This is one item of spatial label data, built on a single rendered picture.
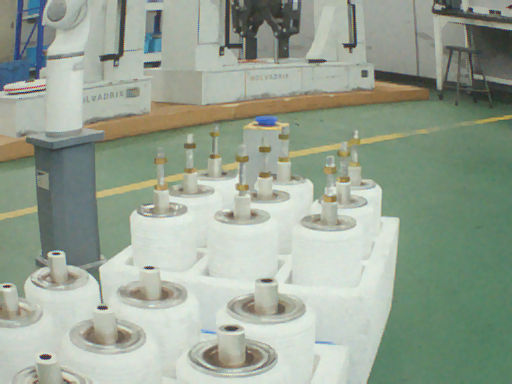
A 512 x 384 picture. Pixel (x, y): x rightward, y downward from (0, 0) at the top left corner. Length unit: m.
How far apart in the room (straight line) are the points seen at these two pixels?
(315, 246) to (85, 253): 0.70
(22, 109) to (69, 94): 1.61
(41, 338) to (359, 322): 0.45
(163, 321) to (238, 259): 0.30
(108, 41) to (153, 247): 2.50
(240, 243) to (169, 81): 2.96
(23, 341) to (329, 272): 0.47
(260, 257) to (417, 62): 5.74
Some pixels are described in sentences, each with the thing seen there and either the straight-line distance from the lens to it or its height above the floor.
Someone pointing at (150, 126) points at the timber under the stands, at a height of 0.03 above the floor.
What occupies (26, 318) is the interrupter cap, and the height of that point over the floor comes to 0.25.
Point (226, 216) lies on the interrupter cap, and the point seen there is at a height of 0.25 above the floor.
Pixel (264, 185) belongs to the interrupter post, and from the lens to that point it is 1.10.
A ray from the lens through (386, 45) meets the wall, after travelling 6.84.
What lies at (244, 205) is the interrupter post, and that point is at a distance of 0.99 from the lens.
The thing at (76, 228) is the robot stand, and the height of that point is 0.11.
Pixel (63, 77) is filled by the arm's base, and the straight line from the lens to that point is 1.46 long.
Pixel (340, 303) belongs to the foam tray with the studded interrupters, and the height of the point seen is 0.17.
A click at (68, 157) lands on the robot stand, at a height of 0.26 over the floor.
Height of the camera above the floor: 0.52
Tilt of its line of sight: 14 degrees down
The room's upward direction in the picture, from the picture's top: straight up
